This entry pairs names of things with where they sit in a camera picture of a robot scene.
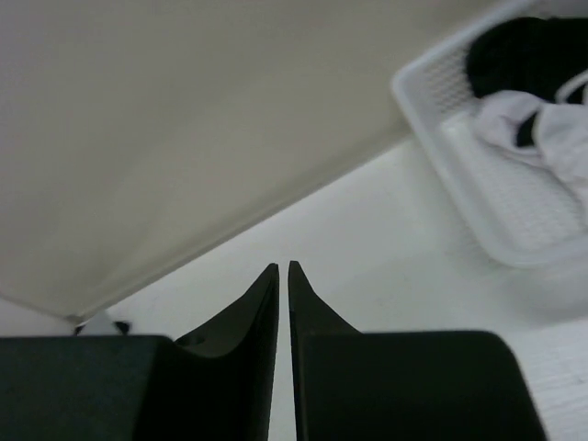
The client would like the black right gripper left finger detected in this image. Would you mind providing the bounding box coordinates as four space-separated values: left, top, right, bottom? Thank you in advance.
1 264 279 440

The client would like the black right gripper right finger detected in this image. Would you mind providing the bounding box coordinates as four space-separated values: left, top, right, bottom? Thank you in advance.
288 261 547 440

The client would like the white tank top in basket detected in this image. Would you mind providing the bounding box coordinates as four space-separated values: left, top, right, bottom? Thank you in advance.
473 71 587 209

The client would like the black tank top in basket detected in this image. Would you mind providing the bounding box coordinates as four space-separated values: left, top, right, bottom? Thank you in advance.
465 16 588 149

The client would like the white plastic laundry basket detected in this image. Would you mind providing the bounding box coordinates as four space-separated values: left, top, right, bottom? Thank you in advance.
390 1 587 268

